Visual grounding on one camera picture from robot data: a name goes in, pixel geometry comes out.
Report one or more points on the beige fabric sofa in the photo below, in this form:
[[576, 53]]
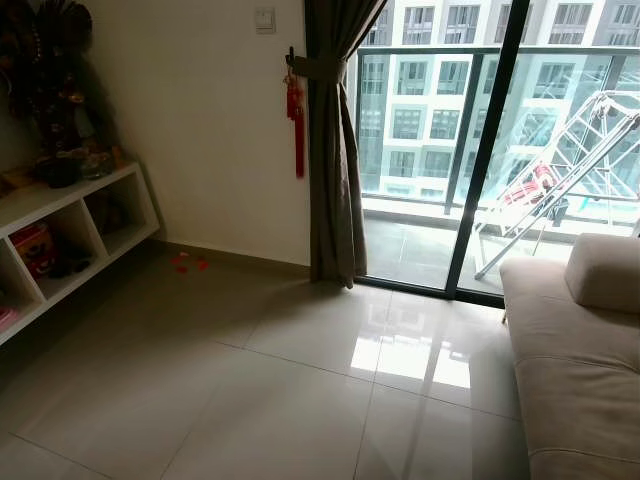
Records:
[[580, 380]]

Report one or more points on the white folding drying rack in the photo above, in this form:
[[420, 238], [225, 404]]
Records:
[[585, 150]]

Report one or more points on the red cloth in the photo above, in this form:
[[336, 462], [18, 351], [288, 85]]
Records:
[[535, 185]]

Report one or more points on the dark glass balcony railing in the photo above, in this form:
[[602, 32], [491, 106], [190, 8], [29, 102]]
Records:
[[420, 50]]

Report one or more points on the grey-brown curtain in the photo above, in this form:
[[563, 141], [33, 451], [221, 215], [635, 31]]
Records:
[[330, 180]]

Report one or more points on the red hanging tassel ornament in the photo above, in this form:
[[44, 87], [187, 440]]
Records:
[[297, 125]]

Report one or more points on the grey-brown curtain tieback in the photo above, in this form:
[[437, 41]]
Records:
[[320, 69]]

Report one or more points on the red paper scraps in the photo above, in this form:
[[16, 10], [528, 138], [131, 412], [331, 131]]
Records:
[[182, 264]]

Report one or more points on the dark small item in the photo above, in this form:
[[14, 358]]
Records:
[[72, 262]]

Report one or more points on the white open shelf unit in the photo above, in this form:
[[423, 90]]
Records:
[[60, 196]]

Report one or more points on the dark ornamental figure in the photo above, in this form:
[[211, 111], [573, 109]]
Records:
[[55, 90]]

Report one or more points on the red printed box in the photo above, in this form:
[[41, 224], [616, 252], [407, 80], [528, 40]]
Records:
[[32, 250]]

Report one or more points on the black sliding door frame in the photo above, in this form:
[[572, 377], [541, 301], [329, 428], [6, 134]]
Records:
[[485, 150]]

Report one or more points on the white wall light switch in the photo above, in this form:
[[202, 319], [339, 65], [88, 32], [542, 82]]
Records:
[[265, 21]]

